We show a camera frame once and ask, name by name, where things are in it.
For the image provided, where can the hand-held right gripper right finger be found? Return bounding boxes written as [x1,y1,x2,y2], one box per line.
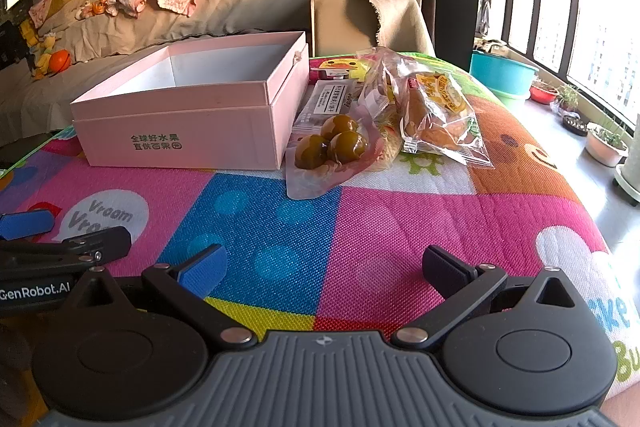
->
[391,246,582,352]

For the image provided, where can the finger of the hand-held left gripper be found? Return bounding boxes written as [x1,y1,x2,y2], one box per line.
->
[0,227,132,265]
[0,202,56,242]

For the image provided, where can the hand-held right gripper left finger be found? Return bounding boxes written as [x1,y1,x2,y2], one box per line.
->
[67,244,258,350]

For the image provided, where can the yellow patterned snack packet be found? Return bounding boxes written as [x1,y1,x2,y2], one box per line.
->
[370,119,407,172]

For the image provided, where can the pink cardboard box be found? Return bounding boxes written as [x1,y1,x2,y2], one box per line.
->
[70,31,310,170]

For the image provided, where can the bread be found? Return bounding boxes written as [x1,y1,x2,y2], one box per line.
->
[397,57,496,170]

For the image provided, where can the bag of brown eggs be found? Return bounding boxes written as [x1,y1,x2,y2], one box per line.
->
[286,113,373,200]

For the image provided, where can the crinkled clear snack bag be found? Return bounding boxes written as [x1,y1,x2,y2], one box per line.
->
[356,47,403,120]

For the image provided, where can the white labelled snack packet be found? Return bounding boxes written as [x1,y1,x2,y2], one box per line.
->
[292,79,368,135]

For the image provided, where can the person's right forearm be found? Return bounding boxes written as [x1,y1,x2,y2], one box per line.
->
[599,394,640,427]

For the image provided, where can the colourful play mat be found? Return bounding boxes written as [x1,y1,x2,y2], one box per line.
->
[0,51,640,408]

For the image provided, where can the yellow plush toy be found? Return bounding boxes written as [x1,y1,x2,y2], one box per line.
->
[19,19,62,80]

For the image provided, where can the black electronic device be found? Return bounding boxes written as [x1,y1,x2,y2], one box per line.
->
[0,0,34,68]

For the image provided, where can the grey covered sofa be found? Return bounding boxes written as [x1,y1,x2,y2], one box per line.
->
[0,0,343,148]

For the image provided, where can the dark round plant pot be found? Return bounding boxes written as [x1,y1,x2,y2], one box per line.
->
[562,114,589,138]

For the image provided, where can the red plastic basin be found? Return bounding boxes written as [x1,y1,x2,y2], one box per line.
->
[529,83,559,104]

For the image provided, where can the white rectangular planter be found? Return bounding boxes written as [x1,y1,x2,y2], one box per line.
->
[586,117,630,168]

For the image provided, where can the tall white pot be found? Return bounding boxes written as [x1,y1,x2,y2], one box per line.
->
[614,127,640,208]

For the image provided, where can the teal plastic basin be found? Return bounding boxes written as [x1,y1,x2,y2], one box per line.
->
[470,51,540,95]

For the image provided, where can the small potted plant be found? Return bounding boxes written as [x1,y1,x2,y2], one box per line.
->
[551,83,582,116]

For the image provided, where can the pink cloth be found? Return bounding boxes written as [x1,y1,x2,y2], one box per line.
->
[28,0,89,28]

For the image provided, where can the black window frame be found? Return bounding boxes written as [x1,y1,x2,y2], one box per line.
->
[479,0,640,130]

